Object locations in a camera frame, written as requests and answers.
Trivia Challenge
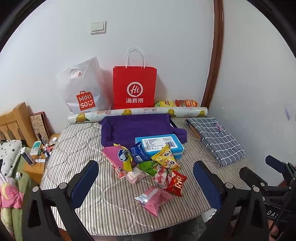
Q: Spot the pale pink peach packet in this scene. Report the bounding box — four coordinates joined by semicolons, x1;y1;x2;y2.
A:
126;167;149;184

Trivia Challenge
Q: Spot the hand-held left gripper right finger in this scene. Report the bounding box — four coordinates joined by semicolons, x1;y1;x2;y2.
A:
193;161;270;241

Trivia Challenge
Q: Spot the red paper bag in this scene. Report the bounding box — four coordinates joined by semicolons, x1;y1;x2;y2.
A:
112;47;158;109

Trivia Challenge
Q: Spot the red chips bag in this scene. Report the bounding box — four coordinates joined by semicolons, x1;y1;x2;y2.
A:
175;99;199;107

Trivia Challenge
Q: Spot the yellow snack packet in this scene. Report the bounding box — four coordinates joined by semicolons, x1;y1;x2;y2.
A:
151;145;180;171

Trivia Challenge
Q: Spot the pink star plush toy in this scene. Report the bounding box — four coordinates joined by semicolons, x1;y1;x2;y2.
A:
0;177;24;209

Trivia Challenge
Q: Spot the lemon print wallpaper roll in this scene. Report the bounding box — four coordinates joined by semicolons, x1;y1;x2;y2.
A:
68;106;208;124

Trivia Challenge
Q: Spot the brown wooden door frame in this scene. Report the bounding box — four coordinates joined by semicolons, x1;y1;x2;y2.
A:
203;0;225;114

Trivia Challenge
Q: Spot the white wall light switch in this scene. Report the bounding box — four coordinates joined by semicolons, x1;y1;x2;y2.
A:
90;20;107;35

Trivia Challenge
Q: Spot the wooden nightstand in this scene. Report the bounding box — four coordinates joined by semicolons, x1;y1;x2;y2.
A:
22;133;61;186

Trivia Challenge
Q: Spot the blue tissue pack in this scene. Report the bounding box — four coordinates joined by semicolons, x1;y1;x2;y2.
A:
135;134;184;159

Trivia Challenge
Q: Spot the yellow chips bag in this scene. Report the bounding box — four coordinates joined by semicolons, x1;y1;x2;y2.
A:
154;100;176;108

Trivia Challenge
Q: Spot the pink green snack packet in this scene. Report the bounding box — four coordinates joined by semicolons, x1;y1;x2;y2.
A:
102;144;134;179

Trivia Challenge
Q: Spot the grey checked cloth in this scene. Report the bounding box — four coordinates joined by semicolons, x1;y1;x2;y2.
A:
186;118;247;167

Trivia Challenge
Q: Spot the wooden headboard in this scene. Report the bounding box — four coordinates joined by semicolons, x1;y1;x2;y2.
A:
0;102;35;149

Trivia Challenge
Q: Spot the blue snack packet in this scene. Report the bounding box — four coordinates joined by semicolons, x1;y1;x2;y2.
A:
129;142;151;163

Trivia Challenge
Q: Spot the patterned hardcover book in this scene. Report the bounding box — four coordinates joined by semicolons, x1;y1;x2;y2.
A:
30;112;50;142

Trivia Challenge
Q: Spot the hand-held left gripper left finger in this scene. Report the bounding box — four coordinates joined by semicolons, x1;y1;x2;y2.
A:
22;160;100;241

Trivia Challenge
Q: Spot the red snack packet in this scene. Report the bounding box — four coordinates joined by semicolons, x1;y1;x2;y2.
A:
165;170;187;197

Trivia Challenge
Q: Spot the white plastic shopping bag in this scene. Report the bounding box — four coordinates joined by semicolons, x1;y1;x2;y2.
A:
57;56;112;114

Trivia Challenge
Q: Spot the white pillow with black dots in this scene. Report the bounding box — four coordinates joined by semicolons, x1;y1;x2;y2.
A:
0;140;26;178

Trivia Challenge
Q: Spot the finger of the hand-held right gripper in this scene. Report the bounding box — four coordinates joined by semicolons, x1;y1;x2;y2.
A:
265;155;296;179
239;167;269;192

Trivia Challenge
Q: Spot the purple fabric bag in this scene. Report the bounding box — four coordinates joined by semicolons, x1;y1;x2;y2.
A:
99;113;187;149

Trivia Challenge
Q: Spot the person's right hand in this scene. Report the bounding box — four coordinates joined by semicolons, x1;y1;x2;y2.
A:
269;222;286;241

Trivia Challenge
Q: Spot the pink packet with silver end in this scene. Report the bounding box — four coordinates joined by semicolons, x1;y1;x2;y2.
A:
133;185;174;217

